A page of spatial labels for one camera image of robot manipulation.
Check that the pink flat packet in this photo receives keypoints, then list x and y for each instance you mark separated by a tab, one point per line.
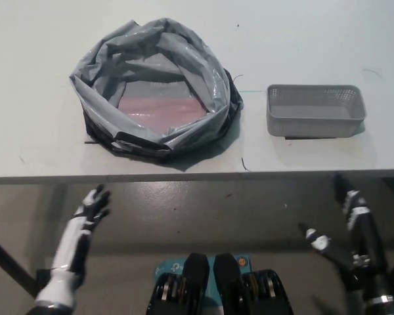
157	111

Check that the thin black tape strip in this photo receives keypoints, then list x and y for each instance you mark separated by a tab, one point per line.
92	142

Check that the small dark thread scrap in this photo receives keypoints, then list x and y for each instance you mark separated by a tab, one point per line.
244	164

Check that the small grey rectangular basket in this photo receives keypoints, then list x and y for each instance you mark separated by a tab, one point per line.
315	126

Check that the grey black plastic bag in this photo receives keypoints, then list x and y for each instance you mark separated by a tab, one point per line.
95	75

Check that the teal robot body top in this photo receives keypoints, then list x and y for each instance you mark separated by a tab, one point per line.
165	265

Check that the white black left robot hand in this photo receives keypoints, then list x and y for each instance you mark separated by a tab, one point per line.
85	213

